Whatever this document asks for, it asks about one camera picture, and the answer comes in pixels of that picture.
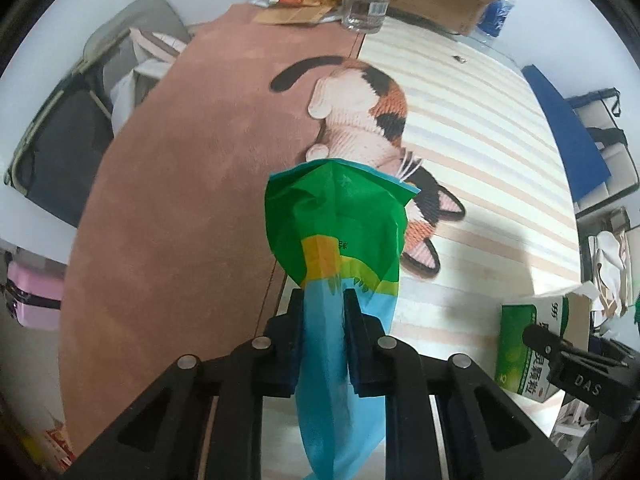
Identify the green blue plastic bag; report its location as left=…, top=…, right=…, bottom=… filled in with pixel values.
left=265, top=159, right=418, bottom=479

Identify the pink suitcase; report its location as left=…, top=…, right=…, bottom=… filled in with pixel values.
left=3, top=261, right=64, bottom=332

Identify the blue plastic wrap bundle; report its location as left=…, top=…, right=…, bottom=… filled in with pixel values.
left=476, top=0, right=515, bottom=38

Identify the striped cat tablecloth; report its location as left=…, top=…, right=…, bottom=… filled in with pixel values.
left=60, top=4, right=580, bottom=479

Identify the white green medicine box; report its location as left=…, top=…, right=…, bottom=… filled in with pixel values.
left=495, top=282, right=599, bottom=403

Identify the blue cloth on chair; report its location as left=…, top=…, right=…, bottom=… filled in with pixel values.
left=522, top=65, right=611, bottom=202

